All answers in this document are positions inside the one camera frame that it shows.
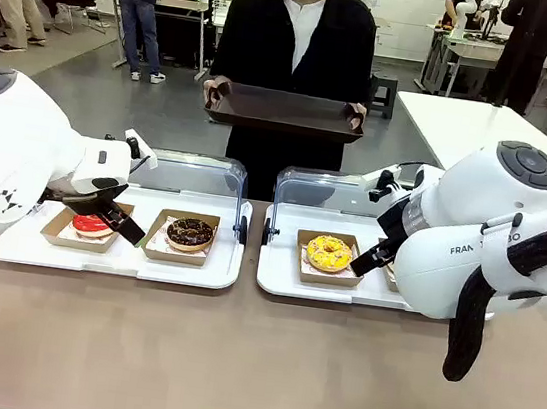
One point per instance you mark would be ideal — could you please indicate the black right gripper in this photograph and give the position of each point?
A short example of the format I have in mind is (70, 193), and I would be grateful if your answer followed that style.
(395, 215)

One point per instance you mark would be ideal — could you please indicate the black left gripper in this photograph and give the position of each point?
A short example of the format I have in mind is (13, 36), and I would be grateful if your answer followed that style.
(82, 198)

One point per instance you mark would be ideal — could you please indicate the yellow sprinkled donut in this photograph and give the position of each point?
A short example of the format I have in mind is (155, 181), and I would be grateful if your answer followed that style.
(330, 255)

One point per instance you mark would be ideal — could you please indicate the cardboard box of chocolate donut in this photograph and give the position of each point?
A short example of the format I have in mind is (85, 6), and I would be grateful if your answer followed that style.
(154, 248)

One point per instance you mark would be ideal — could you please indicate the cardboard box of yellow donut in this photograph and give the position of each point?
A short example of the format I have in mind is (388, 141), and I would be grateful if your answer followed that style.
(307, 275)

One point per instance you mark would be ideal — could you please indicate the chocolate donut with nuts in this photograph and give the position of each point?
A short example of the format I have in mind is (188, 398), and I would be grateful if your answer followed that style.
(189, 235)

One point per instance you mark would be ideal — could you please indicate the dark brown serving tray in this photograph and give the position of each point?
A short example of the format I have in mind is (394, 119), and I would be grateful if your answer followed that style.
(286, 110)

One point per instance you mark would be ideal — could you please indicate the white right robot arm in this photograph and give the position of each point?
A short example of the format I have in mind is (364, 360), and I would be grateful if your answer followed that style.
(446, 267)

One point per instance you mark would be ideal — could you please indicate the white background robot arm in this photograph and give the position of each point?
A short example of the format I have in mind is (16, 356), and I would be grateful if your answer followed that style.
(462, 12)

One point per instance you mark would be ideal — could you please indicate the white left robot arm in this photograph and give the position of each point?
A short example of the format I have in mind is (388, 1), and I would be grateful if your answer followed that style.
(9, 139)

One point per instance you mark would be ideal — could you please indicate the cardboard box of sprinkle donut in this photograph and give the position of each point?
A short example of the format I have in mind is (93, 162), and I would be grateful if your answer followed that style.
(391, 278)

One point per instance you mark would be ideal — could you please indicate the red glazed donut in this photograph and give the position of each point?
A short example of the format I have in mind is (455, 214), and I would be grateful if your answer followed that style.
(89, 228)

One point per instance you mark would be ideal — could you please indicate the cardboard box of red donut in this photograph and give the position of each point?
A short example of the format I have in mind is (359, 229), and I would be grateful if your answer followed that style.
(55, 231)

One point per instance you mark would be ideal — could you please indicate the person in black shirt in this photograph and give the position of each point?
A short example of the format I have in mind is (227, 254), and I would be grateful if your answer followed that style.
(254, 40)

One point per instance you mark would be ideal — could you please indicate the person's left hand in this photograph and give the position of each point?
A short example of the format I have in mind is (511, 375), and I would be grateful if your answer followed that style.
(358, 115)

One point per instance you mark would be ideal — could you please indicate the person's right hand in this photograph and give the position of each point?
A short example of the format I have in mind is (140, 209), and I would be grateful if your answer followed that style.
(213, 90)

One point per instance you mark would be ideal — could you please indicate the white display tray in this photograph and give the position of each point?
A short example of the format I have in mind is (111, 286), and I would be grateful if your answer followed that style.
(279, 276)
(184, 273)

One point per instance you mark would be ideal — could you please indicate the clear display cover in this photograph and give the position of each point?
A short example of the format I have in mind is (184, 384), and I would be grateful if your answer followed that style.
(286, 186)
(236, 179)

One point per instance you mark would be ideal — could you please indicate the white side table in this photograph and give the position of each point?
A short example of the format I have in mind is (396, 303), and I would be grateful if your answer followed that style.
(465, 124)

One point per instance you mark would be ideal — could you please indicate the black plastic stool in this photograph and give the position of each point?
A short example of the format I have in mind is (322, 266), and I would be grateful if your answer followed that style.
(383, 90)

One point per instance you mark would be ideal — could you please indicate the bystander in blue jeans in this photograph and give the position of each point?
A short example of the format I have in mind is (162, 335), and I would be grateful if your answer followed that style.
(137, 10)

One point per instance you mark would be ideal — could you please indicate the white background work table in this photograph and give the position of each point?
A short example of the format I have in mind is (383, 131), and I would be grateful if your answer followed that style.
(467, 51)

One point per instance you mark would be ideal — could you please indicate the bystander in black clothes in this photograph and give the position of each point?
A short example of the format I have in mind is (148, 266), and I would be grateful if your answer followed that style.
(525, 51)

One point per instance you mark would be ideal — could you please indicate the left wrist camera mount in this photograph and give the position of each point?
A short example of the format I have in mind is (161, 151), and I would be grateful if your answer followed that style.
(142, 149)

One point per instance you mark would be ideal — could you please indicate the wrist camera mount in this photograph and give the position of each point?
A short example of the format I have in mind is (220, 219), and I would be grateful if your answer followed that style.
(142, 149)
(383, 178)

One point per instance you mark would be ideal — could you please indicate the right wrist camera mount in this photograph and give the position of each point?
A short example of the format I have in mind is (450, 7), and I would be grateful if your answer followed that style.
(383, 178)

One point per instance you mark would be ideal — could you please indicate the metal frame chair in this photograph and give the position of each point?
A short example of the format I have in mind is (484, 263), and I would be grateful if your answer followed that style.
(91, 21)

